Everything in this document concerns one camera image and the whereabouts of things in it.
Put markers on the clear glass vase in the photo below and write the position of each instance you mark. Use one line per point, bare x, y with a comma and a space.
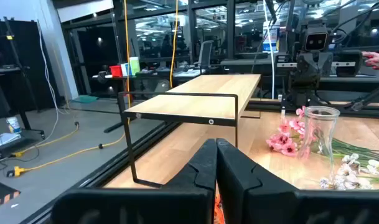
320, 124

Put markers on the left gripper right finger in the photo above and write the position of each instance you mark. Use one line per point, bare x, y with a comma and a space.
270, 205

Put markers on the blue white poster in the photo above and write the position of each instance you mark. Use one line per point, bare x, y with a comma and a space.
271, 40

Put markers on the black desk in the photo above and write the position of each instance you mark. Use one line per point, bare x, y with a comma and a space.
145, 75

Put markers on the orange flower bunch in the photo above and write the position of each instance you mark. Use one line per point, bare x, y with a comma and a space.
218, 211

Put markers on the pink flower bunch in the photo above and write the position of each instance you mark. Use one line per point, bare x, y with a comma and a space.
284, 146

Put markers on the white blue carton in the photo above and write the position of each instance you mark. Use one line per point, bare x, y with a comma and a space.
124, 70

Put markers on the white flower bunch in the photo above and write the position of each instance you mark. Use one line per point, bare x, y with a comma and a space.
348, 180

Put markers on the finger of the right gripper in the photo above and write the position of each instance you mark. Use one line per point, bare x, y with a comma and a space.
306, 67
322, 63

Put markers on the green white canister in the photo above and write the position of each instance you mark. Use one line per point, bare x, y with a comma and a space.
134, 65

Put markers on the black tripod stand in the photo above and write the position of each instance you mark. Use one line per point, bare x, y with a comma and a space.
25, 119

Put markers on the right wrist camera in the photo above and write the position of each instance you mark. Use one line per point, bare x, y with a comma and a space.
315, 40

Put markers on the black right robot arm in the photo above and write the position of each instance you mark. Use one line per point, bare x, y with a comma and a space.
301, 91

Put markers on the black cabinet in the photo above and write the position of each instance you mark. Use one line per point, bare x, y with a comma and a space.
2, 93

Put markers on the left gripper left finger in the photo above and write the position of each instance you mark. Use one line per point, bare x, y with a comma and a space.
176, 205

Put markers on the person's hand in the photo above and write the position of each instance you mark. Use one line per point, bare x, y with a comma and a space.
377, 57

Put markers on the grey office chair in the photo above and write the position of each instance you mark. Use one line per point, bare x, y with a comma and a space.
205, 53

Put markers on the wooden shelf black frame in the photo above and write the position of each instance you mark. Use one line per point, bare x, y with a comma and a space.
201, 96

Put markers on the red plastic box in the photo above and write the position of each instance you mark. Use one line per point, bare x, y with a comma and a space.
116, 71

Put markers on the green floor mat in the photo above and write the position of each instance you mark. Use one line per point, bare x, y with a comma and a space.
85, 99

